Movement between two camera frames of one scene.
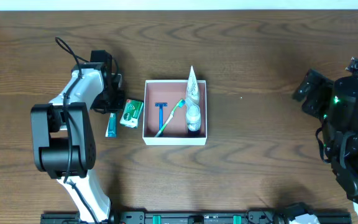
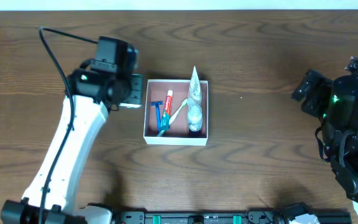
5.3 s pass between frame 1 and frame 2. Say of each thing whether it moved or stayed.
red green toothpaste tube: moved
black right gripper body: stayed
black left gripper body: moved
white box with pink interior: stayed
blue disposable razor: moved
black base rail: stayed
